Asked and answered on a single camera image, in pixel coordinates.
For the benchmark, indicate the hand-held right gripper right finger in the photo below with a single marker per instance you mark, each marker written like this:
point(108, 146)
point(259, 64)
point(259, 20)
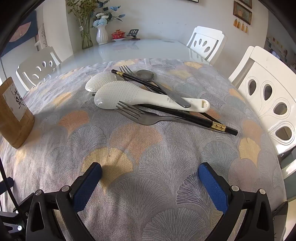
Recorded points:
point(212, 187)

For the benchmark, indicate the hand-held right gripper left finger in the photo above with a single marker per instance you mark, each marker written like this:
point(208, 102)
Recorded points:
point(87, 185)

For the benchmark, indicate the black chopstick gold band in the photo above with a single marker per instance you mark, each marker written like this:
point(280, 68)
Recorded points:
point(129, 77)
point(198, 119)

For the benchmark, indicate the steel fork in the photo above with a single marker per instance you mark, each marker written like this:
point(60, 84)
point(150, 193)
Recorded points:
point(143, 118)
point(126, 69)

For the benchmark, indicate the wooden utensil holder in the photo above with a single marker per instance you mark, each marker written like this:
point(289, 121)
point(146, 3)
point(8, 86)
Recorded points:
point(13, 120)

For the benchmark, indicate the white dotted rice paddle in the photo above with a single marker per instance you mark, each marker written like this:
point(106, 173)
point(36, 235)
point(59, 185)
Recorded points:
point(101, 80)

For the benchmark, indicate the steel spoon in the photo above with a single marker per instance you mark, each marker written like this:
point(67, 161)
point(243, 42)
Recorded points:
point(144, 74)

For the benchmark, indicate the patterned grey tablecloth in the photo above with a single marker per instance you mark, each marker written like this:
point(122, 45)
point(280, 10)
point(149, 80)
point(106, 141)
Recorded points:
point(148, 162)

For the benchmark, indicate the white washing machine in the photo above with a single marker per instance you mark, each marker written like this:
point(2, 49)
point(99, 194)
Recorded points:
point(259, 69)

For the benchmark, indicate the white dining chair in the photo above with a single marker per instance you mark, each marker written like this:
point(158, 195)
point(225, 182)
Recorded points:
point(30, 67)
point(205, 37)

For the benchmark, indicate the glass vase with green branches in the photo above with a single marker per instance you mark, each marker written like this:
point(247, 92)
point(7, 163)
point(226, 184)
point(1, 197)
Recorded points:
point(86, 39)

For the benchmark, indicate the white ribbed vase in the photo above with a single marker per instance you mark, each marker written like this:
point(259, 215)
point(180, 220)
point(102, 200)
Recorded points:
point(102, 34)

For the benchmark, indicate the red lidded teacup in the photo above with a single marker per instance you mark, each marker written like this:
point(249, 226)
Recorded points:
point(118, 35)

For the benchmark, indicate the black phone stand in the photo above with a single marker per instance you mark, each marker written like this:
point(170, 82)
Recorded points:
point(133, 32)

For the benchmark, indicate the blue and white flowers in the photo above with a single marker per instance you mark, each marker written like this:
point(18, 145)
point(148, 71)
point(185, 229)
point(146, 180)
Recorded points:
point(101, 19)

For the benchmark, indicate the blue fridge cover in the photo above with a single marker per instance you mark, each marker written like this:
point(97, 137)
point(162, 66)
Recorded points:
point(20, 32)

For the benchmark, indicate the wooden framed picture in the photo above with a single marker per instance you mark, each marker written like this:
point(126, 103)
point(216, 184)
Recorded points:
point(242, 12)
point(246, 2)

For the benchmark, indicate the black framed picture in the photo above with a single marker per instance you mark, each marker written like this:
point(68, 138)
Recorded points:
point(192, 0)

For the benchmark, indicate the white wall hanging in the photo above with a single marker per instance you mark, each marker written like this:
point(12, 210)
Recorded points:
point(41, 34)

